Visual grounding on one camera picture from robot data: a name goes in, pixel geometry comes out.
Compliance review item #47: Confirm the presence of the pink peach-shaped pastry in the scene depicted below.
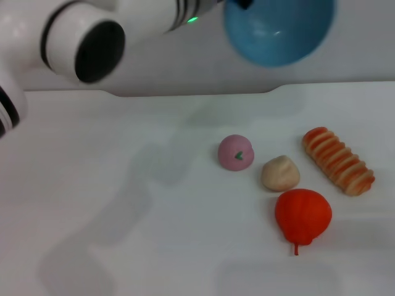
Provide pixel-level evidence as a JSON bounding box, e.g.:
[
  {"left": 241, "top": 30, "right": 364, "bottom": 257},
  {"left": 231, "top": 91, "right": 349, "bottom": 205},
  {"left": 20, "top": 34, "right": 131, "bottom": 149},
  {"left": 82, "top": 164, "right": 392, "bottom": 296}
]
[{"left": 217, "top": 134, "right": 256, "bottom": 171}]

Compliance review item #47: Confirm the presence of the orange striped bread roll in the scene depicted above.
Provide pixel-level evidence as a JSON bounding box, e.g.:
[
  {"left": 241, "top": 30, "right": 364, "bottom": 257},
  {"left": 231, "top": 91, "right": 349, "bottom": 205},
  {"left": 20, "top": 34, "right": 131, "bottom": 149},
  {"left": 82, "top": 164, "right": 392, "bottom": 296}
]
[{"left": 301, "top": 126, "right": 376, "bottom": 195}]

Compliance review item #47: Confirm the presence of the blue bowl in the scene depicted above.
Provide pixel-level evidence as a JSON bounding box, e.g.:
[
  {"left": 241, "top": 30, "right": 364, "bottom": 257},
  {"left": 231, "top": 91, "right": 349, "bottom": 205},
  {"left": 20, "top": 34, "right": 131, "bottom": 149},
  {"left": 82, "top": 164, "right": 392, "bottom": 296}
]
[{"left": 223, "top": 0, "right": 336, "bottom": 68}]

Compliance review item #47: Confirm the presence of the red pear-shaped toy fruit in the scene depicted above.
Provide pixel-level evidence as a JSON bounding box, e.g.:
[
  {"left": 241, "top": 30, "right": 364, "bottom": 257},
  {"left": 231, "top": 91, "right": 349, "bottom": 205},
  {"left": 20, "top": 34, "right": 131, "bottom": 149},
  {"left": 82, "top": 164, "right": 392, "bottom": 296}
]
[{"left": 275, "top": 188, "right": 333, "bottom": 256}]

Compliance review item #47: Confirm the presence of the beige egg yolk pastry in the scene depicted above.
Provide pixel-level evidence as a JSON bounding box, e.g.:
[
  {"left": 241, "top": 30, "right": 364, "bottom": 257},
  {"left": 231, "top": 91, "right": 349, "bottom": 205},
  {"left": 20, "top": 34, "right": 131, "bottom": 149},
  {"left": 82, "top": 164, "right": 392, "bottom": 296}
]
[{"left": 261, "top": 155, "right": 301, "bottom": 192}]

